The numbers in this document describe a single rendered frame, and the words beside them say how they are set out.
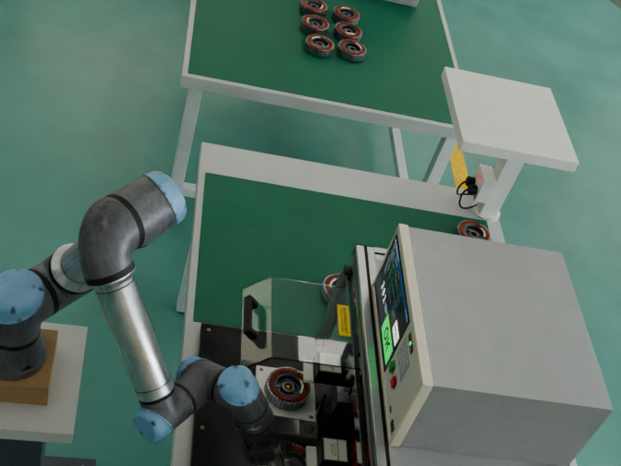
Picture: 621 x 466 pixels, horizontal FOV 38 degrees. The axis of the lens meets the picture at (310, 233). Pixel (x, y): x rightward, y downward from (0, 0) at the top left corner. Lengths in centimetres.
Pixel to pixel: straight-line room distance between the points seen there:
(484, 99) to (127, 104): 206
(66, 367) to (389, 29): 218
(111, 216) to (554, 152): 140
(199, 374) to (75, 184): 207
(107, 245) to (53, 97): 265
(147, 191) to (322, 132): 276
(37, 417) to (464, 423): 97
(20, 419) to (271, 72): 170
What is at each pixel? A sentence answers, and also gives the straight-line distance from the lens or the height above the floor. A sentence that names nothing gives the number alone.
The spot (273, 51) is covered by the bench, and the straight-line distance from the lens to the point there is 350.
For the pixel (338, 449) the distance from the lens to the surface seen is 206.
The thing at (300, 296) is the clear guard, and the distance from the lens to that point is 211.
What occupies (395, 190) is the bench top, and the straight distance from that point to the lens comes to 302.
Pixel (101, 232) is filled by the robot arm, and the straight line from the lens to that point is 169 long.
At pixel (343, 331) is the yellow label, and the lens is 207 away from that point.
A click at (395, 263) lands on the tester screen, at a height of 127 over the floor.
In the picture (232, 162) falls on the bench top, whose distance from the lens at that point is 292.
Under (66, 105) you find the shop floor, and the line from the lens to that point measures 427.
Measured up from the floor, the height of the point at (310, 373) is 88.
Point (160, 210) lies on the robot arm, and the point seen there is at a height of 139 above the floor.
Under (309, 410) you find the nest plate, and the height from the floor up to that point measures 78.
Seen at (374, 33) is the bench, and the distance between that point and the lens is 382.
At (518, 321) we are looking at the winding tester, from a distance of 191.
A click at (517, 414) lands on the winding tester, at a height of 126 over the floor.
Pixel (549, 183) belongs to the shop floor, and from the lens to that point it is 477.
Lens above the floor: 257
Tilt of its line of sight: 41 degrees down
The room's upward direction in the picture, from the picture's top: 19 degrees clockwise
